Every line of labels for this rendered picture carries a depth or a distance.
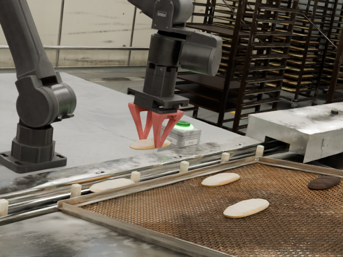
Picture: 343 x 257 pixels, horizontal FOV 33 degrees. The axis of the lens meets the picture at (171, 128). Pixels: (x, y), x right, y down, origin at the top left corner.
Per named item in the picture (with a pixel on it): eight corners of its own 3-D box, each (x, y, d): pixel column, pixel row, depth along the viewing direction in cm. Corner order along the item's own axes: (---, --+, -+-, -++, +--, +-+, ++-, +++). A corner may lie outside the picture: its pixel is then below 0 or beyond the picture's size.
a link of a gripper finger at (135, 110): (148, 151, 103) (156, 101, 100) (121, 139, 107) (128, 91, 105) (173, 147, 108) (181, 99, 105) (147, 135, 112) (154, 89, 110)
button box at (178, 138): (174, 162, 142) (181, 120, 139) (198, 173, 137) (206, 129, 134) (151, 168, 136) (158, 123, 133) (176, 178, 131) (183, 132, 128)
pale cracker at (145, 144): (161, 139, 112) (162, 134, 112) (175, 145, 110) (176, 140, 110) (123, 145, 105) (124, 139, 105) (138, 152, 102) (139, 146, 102)
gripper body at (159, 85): (165, 111, 100) (171, 70, 98) (125, 96, 106) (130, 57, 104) (189, 109, 104) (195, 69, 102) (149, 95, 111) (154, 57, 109)
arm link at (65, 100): (33, 126, 119) (18, 131, 114) (37, 78, 117) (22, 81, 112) (72, 136, 116) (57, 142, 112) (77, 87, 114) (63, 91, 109)
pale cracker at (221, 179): (227, 175, 105) (227, 169, 105) (245, 178, 103) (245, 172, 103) (195, 184, 97) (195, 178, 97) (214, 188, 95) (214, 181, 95)
